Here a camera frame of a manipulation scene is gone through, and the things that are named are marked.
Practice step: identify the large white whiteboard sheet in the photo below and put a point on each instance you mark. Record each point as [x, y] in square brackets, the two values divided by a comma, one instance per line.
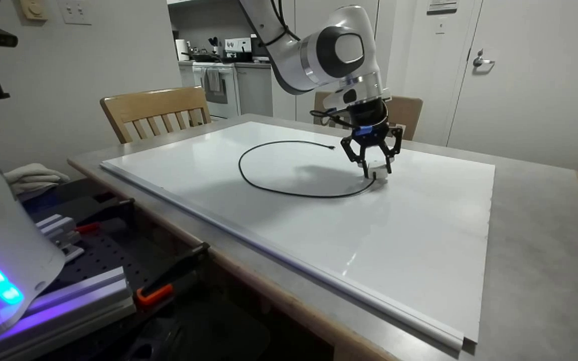
[337, 254]

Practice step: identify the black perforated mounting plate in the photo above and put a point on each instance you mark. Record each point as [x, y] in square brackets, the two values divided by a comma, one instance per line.
[122, 262]

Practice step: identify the white folded cloth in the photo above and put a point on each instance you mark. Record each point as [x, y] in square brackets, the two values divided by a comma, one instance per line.
[36, 176]

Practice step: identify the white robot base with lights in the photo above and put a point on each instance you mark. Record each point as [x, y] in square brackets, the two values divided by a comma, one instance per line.
[8, 221]

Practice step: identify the white room door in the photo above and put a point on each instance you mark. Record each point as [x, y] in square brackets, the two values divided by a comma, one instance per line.
[536, 86]

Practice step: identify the white wall outlet plate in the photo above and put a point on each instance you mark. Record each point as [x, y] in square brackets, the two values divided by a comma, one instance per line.
[76, 10]

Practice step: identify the white kitchen stove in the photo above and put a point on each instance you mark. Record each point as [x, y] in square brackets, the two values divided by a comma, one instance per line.
[218, 111]

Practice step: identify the wooden slat-back chair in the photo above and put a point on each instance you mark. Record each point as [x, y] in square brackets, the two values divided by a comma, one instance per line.
[150, 102]
[410, 111]

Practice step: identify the white countertop appliance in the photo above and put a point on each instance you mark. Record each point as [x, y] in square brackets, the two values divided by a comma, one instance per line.
[238, 45]

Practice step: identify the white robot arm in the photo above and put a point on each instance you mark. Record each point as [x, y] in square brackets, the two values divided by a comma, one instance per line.
[302, 61]

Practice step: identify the grey hanging dish towel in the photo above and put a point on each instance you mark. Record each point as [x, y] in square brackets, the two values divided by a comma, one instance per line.
[215, 86]

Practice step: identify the beige round wall thermostat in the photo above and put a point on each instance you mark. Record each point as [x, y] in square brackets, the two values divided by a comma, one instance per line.
[31, 10]

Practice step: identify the silver metal bracket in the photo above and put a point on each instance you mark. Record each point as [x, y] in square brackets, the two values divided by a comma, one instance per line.
[60, 231]

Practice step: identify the aluminium extrusion rail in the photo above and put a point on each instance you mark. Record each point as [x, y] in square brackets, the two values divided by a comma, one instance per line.
[81, 293]

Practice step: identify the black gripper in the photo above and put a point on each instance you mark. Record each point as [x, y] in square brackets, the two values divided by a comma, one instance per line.
[371, 121]

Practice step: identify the white charger power adapter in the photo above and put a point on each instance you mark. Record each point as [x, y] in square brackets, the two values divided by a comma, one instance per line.
[382, 176]

